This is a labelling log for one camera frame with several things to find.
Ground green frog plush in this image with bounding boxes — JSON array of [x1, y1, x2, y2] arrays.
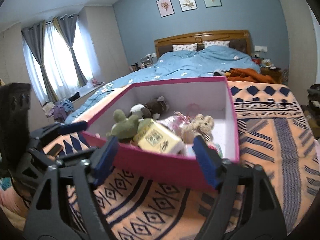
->
[[106, 109, 152, 141]]

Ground floral pink tissue pack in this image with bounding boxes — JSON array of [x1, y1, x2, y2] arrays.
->
[[184, 142, 223, 159]]

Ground beige tissue pack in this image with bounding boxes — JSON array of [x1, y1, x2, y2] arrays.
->
[[133, 119, 184, 154]]

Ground brown knitted monkey plush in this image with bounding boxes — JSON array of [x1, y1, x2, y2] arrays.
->
[[129, 96, 169, 120]]

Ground cream bunny plush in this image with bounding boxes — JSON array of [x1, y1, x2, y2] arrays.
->
[[181, 114, 215, 144]]

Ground pink satin drawstring pouch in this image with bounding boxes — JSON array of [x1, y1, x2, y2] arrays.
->
[[157, 103, 201, 137]]

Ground black smartphone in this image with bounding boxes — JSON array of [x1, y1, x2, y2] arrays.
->
[[47, 144, 63, 157]]

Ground clothes pile on windowsill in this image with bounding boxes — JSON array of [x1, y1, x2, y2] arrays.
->
[[42, 100, 74, 123]]

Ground orange patterned blanket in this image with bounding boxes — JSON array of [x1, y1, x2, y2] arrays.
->
[[57, 77, 319, 239]]

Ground pink cardboard storage box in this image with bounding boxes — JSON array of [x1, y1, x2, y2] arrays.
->
[[78, 76, 239, 191]]

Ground grey curtains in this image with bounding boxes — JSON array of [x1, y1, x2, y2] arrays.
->
[[21, 14, 96, 105]]

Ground dark clothes pile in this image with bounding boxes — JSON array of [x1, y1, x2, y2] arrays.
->
[[301, 83, 320, 140]]

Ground orange brown garment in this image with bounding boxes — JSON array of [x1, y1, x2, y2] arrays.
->
[[213, 68, 276, 84]]

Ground wooden nightstand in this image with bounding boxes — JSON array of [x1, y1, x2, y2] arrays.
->
[[252, 56, 289, 85]]

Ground blue floral duvet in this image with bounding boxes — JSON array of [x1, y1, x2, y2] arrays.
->
[[65, 46, 260, 124]]

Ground left floral pillow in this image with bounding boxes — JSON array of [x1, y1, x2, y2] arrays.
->
[[172, 43, 197, 51]]

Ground floral pillow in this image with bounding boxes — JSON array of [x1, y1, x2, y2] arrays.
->
[[172, 43, 197, 51], [203, 41, 230, 48]]

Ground right floral pillow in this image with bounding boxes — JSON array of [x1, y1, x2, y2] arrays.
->
[[203, 41, 230, 48]]

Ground wooden headboard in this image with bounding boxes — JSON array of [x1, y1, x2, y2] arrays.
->
[[155, 30, 252, 59]]

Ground pink flower framed picture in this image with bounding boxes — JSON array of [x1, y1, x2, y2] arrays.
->
[[156, 0, 175, 18]]

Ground white flower framed picture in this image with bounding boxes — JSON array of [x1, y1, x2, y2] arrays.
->
[[178, 0, 197, 11]]

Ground black tracking camera left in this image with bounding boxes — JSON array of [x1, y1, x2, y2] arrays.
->
[[1, 83, 31, 170]]

